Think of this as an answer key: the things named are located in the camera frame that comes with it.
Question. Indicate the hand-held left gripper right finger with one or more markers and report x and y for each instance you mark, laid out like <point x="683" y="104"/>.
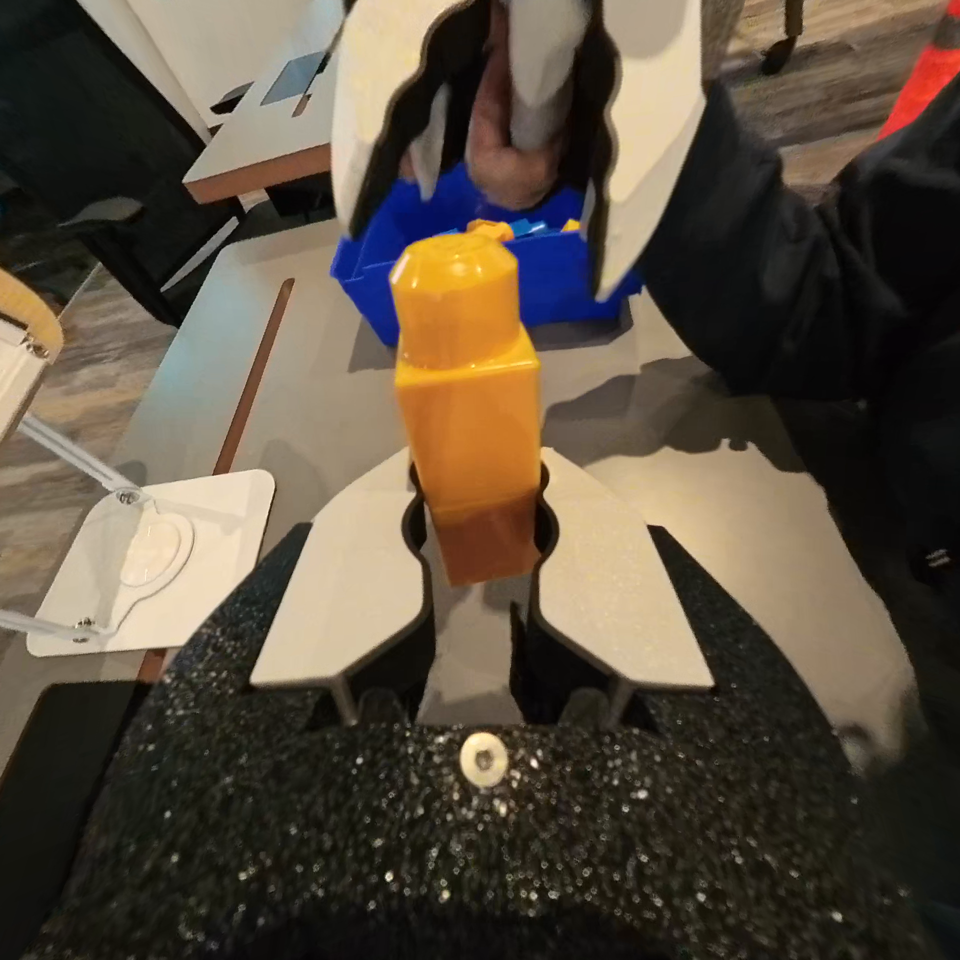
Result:
<point x="615" y="600"/>

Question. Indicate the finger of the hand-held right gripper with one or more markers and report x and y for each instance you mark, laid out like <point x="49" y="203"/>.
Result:
<point x="660" y="97"/>
<point x="367" y="75"/>

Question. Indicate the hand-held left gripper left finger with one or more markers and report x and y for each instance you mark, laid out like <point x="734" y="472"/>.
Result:
<point x="345" y="600"/>

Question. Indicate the blue plastic bin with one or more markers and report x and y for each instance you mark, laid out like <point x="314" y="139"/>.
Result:
<point x="375" y="285"/>

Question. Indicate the person's right forearm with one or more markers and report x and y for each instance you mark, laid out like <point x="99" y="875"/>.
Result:
<point x="765" y="262"/>

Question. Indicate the person's right hand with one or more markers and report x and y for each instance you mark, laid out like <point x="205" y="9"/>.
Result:
<point x="495" y="161"/>

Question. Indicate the blue paper sheet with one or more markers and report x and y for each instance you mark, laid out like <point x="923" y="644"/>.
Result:
<point x="292" y="79"/>

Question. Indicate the white table with brown edge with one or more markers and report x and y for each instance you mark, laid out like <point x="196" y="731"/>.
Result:
<point x="255" y="142"/>

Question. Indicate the white sign stand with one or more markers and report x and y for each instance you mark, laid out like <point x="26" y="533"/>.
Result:
<point x="210" y="570"/>

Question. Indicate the orange traffic cone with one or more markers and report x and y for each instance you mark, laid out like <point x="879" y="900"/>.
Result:
<point x="922" y="90"/>

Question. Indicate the black office chair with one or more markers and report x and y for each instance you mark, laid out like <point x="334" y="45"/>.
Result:
<point x="90" y="150"/>

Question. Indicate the person's black jacket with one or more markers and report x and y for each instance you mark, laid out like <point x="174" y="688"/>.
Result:
<point x="900" y="525"/>

